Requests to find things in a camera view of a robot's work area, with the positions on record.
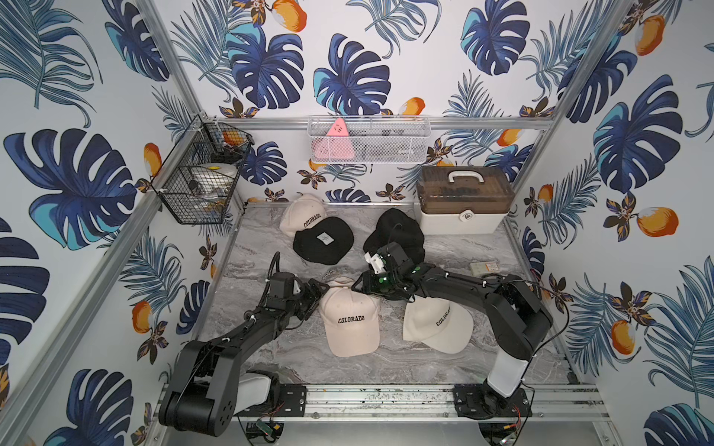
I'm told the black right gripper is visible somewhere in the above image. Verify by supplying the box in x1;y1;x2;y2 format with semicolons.
348;271;400;295

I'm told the cream colorado cap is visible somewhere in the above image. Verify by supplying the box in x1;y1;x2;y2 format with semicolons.
319;277;380;358
279;194;327;238
403;297;474;354

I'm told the black cap with white label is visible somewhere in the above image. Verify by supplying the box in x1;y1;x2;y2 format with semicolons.
293;217;354;266

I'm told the cream Colorado cap back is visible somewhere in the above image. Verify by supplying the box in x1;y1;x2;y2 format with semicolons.
279;194;327;238

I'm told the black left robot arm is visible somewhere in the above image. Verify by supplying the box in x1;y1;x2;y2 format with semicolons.
158;253;329;437

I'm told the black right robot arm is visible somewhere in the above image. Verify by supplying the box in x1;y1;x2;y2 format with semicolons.
353;243;553;398

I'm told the black cap right rear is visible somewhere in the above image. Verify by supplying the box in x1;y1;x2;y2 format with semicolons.
363;208;426;264

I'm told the small beige card box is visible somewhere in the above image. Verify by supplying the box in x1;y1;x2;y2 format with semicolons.
470;261;501;277

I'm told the brown lid storage box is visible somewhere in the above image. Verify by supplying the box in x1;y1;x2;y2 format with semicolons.
415;167;515;235

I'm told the pink triangle card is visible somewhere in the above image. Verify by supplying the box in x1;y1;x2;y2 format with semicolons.
312;118;355;162

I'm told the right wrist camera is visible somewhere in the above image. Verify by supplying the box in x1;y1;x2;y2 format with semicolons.
364;253;388;275

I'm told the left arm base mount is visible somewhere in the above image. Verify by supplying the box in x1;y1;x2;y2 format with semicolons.
235;371;308;418

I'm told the clear wall shelf basket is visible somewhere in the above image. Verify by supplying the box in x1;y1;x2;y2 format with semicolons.
307;116;431;165

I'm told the black wire basket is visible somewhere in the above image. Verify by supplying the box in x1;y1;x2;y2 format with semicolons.
151;116;255;225

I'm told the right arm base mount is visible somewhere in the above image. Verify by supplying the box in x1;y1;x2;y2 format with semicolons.
453;384;532;420

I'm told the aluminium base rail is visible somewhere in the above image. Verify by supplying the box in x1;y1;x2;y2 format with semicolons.
146;382;610;423

